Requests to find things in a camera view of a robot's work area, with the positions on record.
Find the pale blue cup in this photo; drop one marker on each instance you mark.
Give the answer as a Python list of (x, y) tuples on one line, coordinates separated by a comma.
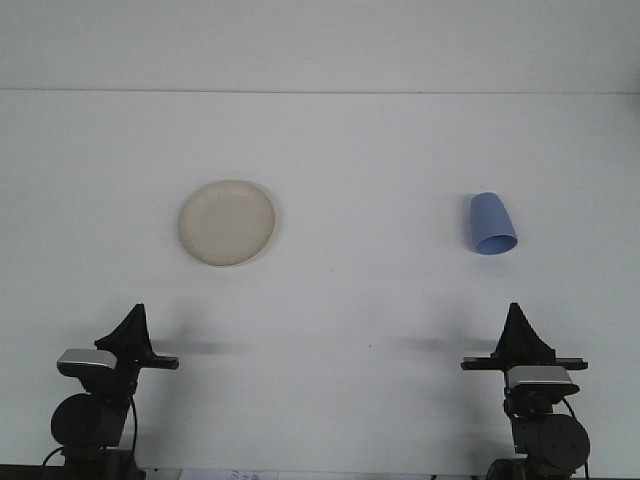
[(491, 220)]

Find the pale round plate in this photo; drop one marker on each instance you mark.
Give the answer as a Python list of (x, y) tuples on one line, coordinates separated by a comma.
[(227, 222)]

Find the black base block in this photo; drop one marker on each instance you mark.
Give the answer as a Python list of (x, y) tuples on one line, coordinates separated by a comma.
[(505, 470)]

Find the black base platform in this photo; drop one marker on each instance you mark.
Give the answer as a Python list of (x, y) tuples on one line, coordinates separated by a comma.
[(20, 473)]

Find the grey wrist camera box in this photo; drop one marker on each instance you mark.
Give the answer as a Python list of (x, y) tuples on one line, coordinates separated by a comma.
[(540, 376), (85, 359)]

